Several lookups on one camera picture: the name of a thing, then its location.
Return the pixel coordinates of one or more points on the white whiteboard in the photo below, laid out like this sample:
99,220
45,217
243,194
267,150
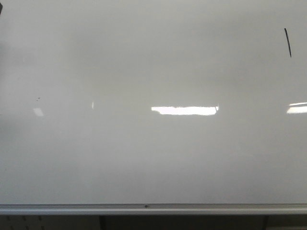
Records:
153,101

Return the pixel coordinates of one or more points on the perforated metal panel below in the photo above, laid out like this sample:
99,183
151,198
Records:
49,222

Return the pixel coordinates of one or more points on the aluminium whiteboard frame rail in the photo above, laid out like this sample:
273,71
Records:
153,209

